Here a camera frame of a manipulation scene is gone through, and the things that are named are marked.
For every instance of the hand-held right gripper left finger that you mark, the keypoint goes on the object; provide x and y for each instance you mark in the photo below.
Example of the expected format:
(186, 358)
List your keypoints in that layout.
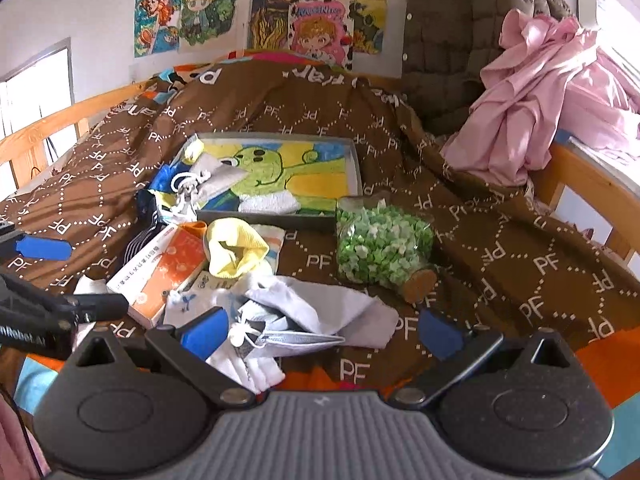
(202, 334)

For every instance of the white towel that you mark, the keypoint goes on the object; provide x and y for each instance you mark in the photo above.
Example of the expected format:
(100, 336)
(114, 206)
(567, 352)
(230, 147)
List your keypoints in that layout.
(270, 203)

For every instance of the wooden bed frame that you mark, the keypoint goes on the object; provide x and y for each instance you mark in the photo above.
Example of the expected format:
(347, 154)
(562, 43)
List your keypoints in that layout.
(30, 155)

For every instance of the pale grey sock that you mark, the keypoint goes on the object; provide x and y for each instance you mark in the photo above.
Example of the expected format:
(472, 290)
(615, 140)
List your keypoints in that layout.
(340, 310)

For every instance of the orange and white carton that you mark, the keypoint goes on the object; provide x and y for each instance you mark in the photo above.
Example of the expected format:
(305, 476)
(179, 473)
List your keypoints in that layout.
(165, 275)

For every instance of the pink cartoon wall poster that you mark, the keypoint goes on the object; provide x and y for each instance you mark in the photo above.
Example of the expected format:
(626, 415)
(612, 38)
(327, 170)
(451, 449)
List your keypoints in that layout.
(320, 35)

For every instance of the grey cartoon picture tray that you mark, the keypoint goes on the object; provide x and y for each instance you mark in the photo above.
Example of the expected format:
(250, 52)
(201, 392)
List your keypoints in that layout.
(310, 170)

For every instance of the brown printed blanket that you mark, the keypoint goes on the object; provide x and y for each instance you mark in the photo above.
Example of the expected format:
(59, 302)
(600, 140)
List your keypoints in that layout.
(125, 170)

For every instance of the light blue face mask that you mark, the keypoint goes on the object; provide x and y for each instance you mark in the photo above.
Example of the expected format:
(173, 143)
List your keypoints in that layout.
(295, 341)

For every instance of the navy striped sock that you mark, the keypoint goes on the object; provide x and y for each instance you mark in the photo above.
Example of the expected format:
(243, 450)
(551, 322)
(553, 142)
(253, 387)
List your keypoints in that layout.
(142, 245)

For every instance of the blond figure wall poster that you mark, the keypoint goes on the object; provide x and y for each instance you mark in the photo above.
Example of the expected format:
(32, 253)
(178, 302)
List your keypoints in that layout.
(210, 5)

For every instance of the plain white sock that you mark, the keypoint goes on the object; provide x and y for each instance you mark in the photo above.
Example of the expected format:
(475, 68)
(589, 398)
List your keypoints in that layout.
(92, 285)
(250, 372)

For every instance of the white air conditioner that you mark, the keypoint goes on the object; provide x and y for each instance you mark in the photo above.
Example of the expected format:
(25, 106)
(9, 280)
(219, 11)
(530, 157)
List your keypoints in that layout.
(610, 5)

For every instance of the dark pink fabric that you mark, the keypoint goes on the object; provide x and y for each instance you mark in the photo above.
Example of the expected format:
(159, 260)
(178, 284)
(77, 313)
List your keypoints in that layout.
(12, 440)

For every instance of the white sock with blue print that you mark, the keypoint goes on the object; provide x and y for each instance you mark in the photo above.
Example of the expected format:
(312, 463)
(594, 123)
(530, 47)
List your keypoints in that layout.
(182, 310)

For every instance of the white patterned sock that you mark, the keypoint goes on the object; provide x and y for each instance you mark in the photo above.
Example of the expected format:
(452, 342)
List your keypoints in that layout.
(272, 247)

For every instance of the blue cloth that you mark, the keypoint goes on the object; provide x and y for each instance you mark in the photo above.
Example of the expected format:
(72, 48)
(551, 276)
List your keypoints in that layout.
(165, 177)

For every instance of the window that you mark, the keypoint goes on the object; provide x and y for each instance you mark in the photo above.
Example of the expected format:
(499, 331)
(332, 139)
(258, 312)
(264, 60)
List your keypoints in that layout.
(35, 95)

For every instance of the orange-haired figure wall poster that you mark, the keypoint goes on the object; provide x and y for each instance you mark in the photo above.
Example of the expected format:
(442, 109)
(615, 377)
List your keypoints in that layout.
(155, 15)

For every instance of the olive puffer jacket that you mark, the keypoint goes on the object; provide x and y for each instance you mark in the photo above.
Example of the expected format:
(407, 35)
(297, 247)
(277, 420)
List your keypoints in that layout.
(450, 35)

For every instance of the pink crumpled garment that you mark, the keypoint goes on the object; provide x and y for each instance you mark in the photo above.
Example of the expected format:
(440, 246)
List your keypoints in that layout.
(530, 90)

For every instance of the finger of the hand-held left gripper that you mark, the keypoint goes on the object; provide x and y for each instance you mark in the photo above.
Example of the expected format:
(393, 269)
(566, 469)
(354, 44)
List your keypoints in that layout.
(45, 249)
(102, 306)

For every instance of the yellow sock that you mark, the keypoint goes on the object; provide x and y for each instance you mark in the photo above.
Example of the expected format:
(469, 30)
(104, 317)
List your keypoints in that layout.
(240, 240)

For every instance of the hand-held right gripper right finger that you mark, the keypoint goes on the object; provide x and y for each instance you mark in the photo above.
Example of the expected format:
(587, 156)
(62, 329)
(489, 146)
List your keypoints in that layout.
(440, 334)

